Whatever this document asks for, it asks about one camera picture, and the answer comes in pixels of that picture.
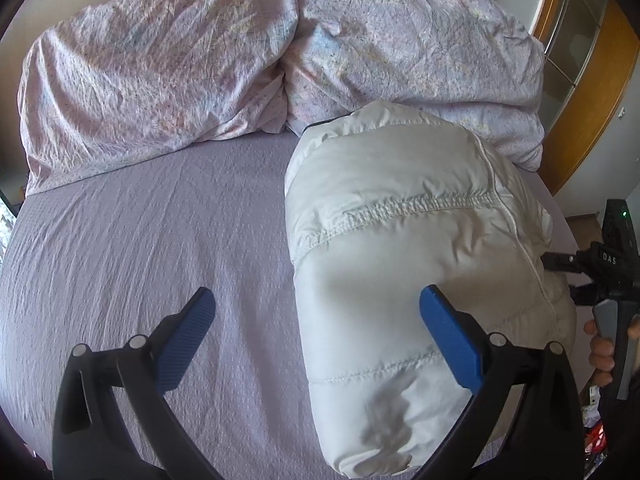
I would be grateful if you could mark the lilac bed sheet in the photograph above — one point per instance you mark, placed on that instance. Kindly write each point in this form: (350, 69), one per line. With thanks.
(106, 258)

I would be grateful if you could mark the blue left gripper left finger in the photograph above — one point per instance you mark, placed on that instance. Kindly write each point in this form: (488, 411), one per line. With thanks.
(90, 437)

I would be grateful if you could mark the person's right hand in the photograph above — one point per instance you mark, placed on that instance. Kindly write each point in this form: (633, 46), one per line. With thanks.
(601, 356)

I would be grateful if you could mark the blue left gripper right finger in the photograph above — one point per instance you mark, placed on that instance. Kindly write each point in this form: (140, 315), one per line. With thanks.
(545, 439)

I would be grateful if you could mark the pink floral duvet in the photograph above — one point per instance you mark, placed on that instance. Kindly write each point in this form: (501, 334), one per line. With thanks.
(126, 81)

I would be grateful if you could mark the wooden wardrobe with glass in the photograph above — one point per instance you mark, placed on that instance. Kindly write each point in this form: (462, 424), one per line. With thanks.
(591, 51)

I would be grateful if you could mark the beige puffer jacket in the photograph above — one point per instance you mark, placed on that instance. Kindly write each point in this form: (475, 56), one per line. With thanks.
(380, 204)

